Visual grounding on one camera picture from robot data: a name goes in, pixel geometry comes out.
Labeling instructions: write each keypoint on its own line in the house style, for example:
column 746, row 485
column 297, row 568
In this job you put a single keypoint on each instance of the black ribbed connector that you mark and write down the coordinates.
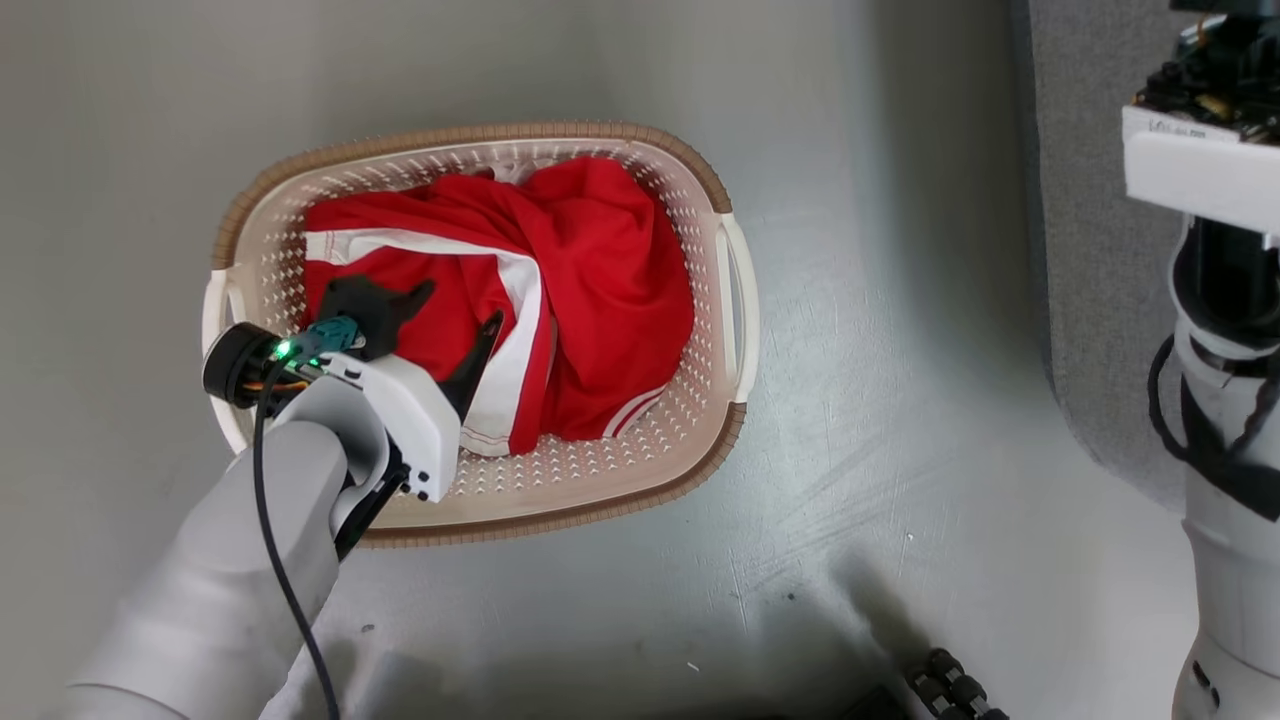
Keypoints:
column 955, row 690

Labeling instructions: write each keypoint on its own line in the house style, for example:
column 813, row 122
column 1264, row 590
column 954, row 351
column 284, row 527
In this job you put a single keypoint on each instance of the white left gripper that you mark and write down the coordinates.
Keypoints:
column 415, row 410

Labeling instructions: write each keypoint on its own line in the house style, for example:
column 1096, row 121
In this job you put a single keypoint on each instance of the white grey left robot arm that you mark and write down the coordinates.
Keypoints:
column 200, row 600

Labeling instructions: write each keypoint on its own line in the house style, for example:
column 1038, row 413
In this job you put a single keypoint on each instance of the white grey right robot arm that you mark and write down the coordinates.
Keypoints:
column 1235, row 600

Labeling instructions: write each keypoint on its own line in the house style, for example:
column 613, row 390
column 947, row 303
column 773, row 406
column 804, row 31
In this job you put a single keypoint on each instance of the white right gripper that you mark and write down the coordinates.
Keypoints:
column 1190, row 170

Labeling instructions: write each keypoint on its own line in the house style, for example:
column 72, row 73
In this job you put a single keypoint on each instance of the red garment with white stripes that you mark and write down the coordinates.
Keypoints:
column 600, row 280

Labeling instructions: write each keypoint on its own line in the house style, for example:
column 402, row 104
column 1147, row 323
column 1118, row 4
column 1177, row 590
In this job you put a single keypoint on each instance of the cream laundry basket brown rim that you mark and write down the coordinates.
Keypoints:
column 600, row 470

